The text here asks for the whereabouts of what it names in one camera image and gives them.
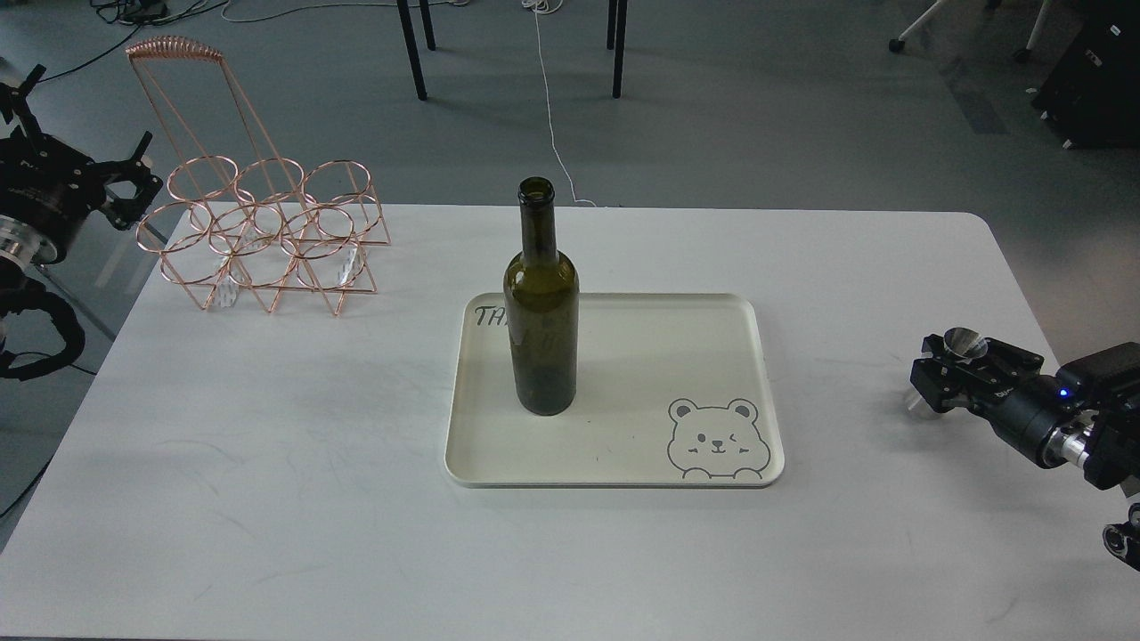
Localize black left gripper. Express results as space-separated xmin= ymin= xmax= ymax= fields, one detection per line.
xmin=1 ymin=64 xmax=163 ymax=263

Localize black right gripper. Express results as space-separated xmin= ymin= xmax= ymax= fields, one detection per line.
xmin=909 ymin=333 xmax=1114 ymax=469

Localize steel double jigger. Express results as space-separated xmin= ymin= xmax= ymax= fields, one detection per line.
xmin=904 ymin=326 xmax=993 ymax=419

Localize dark green wine bottle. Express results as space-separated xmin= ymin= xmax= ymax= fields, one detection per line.
xmin=502 ymin=177 xmax=581 ymax=417

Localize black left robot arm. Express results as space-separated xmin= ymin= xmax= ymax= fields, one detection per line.
xmin=1 ymin=65 xmax=164 ymax=381

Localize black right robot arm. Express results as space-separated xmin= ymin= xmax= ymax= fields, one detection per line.
xmin=909 ymin=328 xmax=1139 ymax=568

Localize black equipment cart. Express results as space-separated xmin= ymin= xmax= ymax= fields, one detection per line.
xmin=1031 ymin=1 xmax=1139 ymax=151

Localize cream bear serving tray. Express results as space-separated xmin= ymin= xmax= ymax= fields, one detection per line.
xmin=443 ymin=293 xmax=785 ymax=488

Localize office chair base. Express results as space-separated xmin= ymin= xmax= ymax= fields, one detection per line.
xmin=888 ymin=0 xmax=1056 ymax=63

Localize black table legs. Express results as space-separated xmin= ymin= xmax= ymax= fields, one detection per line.
xmin=396 ymin=0 xmax=630 ymax=102

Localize black floor cables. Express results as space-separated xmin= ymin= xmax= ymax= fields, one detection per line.
xmin=0 ymin=0 xmax=228 ymax=94

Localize copper wire bottle rack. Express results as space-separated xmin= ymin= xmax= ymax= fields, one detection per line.
xmin=127 ymin=36 xmax=392 ymax=316

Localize white floor cable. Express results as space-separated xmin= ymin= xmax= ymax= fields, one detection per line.
xmin=521 ymin=0 xmax=599 ymax=208

